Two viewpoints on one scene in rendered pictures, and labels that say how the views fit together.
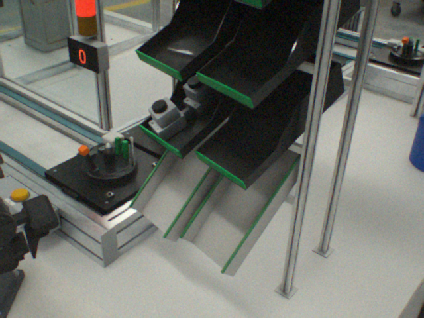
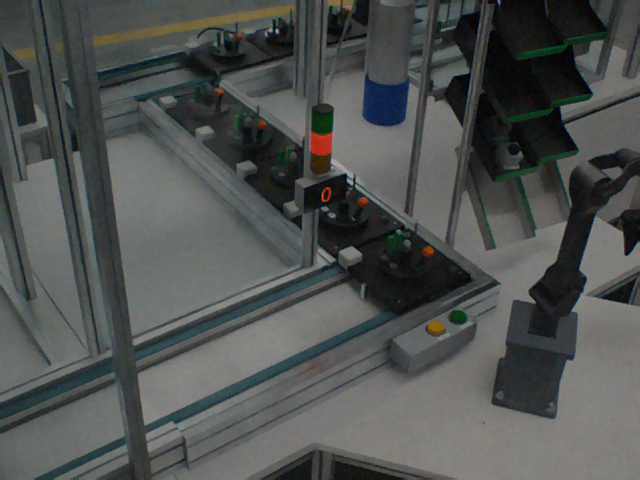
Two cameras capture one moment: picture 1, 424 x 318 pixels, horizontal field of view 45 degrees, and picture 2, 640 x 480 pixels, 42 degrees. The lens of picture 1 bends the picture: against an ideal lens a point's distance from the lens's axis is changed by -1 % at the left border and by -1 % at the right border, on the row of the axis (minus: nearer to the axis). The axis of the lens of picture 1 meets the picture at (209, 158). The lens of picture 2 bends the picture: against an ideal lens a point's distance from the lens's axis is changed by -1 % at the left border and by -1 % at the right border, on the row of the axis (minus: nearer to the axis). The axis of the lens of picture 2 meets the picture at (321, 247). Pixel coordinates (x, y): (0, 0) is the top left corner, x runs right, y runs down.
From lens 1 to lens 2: 218 cm
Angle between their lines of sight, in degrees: 60
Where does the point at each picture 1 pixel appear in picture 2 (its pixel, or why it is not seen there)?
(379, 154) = (362, 135)
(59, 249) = not seen: hidden behind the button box
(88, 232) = (488, 293)
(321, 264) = not seen: hidden behind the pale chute
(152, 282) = (514, 289)
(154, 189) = (482, 228)
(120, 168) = (416, 254)
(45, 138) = (287, 324)
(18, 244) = not seen: outside the picture
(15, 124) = (237, 350)
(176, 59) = (523, 107)
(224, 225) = (533, 203)
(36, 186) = (419, 318)
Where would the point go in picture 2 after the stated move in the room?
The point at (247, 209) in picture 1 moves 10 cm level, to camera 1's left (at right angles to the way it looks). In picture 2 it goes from (535, 182) to (532, 201)
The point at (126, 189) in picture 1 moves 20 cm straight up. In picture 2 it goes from (440, 259) to (450, 194)
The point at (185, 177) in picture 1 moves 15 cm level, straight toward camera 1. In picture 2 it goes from (490, 201) to (548, 210)
